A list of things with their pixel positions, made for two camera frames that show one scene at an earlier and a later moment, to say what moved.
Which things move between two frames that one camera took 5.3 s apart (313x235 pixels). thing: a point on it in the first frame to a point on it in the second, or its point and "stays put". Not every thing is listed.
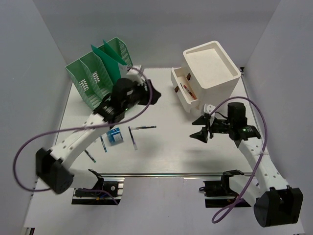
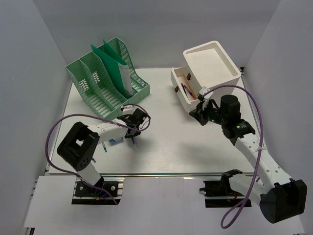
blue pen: x=103 y=144 stays put
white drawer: x=185 y=89 stays put
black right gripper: x=202 y=134 to x=199 y=116
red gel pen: x=190 y=92 stays put
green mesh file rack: x=89 y=78 stays put
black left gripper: x=145 y=94 to x=137 y=133
